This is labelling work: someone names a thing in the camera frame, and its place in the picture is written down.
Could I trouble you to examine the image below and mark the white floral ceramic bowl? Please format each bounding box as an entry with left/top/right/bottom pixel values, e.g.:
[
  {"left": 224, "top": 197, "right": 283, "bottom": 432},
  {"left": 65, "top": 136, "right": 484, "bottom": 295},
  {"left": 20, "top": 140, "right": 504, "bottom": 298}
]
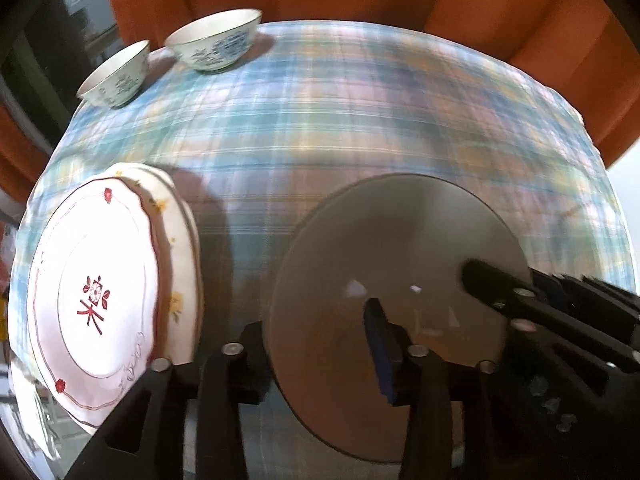
[{"left": 76, "top": 40, "right": 152, "bottom": 109}]

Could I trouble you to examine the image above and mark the scalloped yellow-flower plate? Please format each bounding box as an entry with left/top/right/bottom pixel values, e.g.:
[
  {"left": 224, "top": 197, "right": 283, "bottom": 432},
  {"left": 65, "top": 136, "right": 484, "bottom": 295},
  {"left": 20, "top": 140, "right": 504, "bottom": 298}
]
[{"left": 102, "top": 162, "right": 203, "bottom": 366}]

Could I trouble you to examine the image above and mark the floral bowl with blue sticker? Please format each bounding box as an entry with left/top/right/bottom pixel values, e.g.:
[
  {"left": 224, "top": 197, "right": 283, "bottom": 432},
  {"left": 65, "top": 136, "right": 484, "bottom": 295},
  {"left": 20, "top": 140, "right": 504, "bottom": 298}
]
[{"left": 164, "top": 8, "right": 264, "bottom": 74}]

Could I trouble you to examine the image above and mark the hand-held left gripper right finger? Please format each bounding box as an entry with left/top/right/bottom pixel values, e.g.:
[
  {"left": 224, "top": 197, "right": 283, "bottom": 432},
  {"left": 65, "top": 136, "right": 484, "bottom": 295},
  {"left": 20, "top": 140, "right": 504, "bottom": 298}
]
[{"left": 364, "top": 297, "right": 501, "bottom": 480}]

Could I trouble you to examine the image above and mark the scalloped red-flower plate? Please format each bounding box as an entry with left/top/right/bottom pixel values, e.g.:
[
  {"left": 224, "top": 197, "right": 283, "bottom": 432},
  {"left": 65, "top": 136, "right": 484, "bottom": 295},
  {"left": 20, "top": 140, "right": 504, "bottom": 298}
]
[{"left": 26, "top": 174, "right": 158, "bottom": 433}]

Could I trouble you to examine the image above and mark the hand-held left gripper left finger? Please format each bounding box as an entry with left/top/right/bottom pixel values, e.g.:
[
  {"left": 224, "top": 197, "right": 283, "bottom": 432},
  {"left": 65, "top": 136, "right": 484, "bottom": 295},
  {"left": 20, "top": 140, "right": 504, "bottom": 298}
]
[{"left": 65, "top": 322, "right": 273, "bottom": 480}]

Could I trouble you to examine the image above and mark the dark-framed glass door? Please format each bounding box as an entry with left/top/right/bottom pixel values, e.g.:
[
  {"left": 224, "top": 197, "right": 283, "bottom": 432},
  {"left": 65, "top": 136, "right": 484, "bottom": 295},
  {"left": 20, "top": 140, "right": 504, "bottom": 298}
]
[{"left": 0, "top": 0, "right": 121, "bottom": 126}]

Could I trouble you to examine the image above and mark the large round yellow-flower plate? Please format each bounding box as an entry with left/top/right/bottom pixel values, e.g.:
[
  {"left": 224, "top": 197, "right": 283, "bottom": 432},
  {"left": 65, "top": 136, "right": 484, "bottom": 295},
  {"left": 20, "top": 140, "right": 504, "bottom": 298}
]
[{"left": 268, "top": 174, "right": 532, "bottom": 462}]

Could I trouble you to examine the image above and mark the plaid tablecloth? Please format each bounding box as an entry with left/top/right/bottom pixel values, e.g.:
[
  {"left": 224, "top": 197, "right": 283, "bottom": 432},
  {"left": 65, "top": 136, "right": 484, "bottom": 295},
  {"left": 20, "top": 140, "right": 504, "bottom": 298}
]
[{"left": 7, "top": 20, "right": 632, "bottom": 480}]

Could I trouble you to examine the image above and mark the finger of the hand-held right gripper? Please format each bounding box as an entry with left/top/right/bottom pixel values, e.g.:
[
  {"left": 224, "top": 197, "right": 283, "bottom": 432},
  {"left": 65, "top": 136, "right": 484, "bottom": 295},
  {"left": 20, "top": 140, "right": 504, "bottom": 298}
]
[
  {"left": 460, "top": 258, "right": 556, "bottom": 333},
  {"left": 530, "top": 269, "right": 640, "bottom": 323}
]

